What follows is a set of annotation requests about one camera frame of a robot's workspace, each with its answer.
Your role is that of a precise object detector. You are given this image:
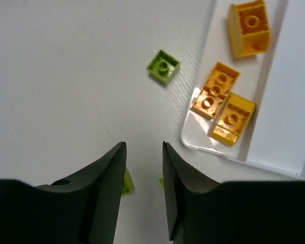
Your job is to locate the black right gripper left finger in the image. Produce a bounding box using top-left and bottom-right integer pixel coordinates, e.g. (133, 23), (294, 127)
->
(0, 142), (127, 243)

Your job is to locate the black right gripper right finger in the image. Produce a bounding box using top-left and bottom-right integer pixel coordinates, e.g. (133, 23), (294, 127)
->
(162, 142), (305, 243)

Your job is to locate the pale green square lego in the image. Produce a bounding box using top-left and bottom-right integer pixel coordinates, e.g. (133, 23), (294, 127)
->
(121, 168), (134, 195)

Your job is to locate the orange sloped lego brick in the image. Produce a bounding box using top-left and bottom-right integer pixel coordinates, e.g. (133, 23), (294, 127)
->
(209, 93), (256, 146)

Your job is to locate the orange long lego brick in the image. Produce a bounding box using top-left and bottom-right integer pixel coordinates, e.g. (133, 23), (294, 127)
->
(191, 62), (240, 119)

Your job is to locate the orange rounded lego block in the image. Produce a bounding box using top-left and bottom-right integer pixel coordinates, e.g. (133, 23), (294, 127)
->
(227, 1), (271, 58)

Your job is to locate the lime green lego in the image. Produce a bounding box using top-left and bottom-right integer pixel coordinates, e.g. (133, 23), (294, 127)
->
(158, 177), (165, 190)

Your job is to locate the white divided sorting tray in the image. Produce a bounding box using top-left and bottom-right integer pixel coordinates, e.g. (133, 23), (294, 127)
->
(181, 1), (305, 180)

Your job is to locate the dark green square lego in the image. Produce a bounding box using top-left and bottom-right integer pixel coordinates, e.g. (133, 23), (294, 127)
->
(146, 49), (181, 86)

